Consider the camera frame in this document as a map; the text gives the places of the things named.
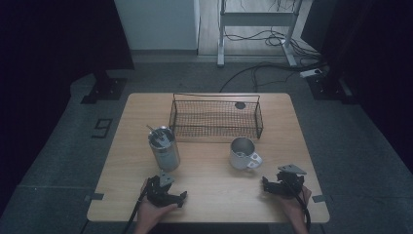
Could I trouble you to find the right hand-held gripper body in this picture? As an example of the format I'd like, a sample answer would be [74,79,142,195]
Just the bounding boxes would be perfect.
[273,163,308,198]

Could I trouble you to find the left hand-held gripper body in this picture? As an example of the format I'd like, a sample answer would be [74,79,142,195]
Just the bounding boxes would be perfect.
[142,171,179,209]

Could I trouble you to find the white mug with steel inside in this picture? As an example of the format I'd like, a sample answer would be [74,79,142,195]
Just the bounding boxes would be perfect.
[229,136,263,172]

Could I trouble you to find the steel tumbler with clear lid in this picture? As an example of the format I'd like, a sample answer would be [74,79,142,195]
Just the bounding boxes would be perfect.
[147,126,181,173]

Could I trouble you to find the black wire mesh basket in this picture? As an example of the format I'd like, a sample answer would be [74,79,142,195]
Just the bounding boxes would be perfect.
[169,93,265,141]

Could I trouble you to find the person's right hand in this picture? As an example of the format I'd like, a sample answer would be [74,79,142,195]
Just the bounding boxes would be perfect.
[278,184,313,226]

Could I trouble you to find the thin metal straw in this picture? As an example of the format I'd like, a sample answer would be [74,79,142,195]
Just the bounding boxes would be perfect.
[145,124,163,137]

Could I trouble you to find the black stand base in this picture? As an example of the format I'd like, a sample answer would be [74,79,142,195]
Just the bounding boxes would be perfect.
[306,71,354,102]
[80,69,129,105]

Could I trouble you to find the white power strip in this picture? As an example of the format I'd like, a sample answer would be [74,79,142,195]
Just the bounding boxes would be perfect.
[298,67,324,79]

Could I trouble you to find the dark curtain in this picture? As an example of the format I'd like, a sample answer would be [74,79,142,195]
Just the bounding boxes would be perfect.
[0,0,136,211]
[300,0,413,174]

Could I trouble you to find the white cabinet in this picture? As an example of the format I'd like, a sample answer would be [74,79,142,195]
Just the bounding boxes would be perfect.
[113,0,201,56]

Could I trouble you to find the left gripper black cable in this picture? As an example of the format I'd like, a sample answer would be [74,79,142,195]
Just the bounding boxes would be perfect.
[122,185,149,234]

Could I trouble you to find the long black floor cable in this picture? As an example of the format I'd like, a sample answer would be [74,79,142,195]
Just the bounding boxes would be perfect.
[218,60,329,94]

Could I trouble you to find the tangled black floor cables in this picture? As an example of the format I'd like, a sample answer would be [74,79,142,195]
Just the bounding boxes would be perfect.
[224,27,320,61]

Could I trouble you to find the white metal desk frame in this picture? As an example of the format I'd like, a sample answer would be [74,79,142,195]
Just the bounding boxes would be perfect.
[216,0,305,68]

